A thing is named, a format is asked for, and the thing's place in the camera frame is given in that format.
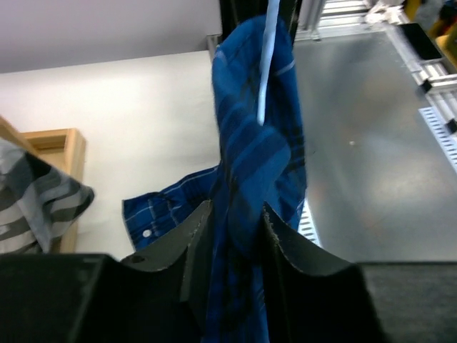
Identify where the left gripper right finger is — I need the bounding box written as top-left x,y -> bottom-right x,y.
262,205 -> 387,342

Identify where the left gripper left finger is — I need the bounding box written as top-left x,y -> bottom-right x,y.
1,201 -> 214,342

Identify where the blue plaid shirt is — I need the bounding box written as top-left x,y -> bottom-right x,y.
122,16 -> 306,342

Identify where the light blue hanger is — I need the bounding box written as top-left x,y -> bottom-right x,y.
257,0 -> 280,125

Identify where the black white checkered shirt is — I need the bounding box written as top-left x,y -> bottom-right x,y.
1,139 -> 94,254

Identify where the wooden clothes rack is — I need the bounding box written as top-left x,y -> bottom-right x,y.
1,119 -> 86,253

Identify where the aluminium mounting rail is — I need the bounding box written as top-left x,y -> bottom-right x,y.
295,1 -> 456,92

